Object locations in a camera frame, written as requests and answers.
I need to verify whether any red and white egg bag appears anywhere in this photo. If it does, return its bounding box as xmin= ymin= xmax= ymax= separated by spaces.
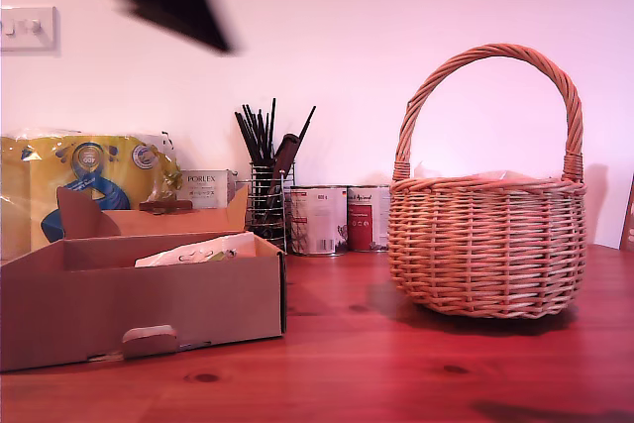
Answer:
xmin=133 ymin=231 xmax=258 ymax=269

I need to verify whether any brown cardboard box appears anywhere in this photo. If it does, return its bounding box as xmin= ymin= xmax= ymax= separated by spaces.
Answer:
xmin=0 ymin=183 xmax=288 ymax=373

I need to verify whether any white Porlex box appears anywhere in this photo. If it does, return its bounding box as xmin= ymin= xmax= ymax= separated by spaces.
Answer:
xmin=178 ymin=168 xmax=239 ymax=211

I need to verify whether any woven wicker basket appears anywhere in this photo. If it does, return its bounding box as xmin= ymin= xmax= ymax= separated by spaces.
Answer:
xmin=387 ymin=43 xmax=588 ymax=320

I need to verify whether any black chopstick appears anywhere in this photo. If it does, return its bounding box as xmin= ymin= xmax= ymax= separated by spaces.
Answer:
xmin=255 ymin=109 xmax=271 ymax=166
xmin=266 ymin=97 xmax=277 ymax=166
xmin=289 ymin=105 xmax=317 ymax=161
xmin=241 ymin=104 xmax=266 ymax=166
xmin=234 ymin=112 xmax=259 ymax=166

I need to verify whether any dark brown wooden utensil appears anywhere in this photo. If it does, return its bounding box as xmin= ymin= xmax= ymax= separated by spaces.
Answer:
xmin=271 ymin=133 xmax=302 ymax=206

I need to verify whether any yellow paper towel pack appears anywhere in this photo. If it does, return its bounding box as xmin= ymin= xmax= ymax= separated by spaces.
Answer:
xmin=0 ymin=128 xmax=184 ymax=265

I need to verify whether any white label tin can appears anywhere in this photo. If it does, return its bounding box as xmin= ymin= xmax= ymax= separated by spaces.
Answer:
xmin=288 ymin=185 xmax=349 ymax=259

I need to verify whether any red label tin can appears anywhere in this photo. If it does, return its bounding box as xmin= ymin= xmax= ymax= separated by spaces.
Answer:
xmin=346 ymin=185 xmax=392 ymax=254

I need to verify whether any white light switch plate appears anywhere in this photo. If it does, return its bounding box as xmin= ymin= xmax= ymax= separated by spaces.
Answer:
xmin=0 ymin=5 xmax=58 ymax=53

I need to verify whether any chrome wire utensil holder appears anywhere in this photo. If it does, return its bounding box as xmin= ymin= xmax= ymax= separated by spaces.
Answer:
xmin=250 ymin=159 xmax=297 ymax=241

